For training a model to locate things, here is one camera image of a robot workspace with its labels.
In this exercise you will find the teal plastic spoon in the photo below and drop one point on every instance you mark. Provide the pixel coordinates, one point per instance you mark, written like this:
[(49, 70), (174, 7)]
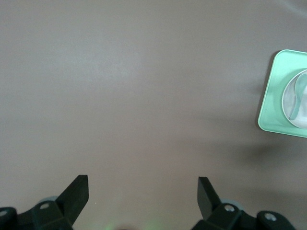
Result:
[(301, 82)]

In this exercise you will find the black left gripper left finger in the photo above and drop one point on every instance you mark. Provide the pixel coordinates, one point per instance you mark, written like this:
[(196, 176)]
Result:
[(72, 198)]

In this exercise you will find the round white plate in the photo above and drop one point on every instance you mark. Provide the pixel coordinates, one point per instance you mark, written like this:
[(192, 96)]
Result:
[(289, 95)]

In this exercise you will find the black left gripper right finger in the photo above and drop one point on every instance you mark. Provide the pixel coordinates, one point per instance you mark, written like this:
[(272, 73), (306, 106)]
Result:
[(208, 203)]

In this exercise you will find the mint green rectangular tray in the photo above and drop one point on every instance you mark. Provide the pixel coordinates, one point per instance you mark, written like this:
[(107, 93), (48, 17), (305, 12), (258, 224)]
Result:
[(271, 107)]

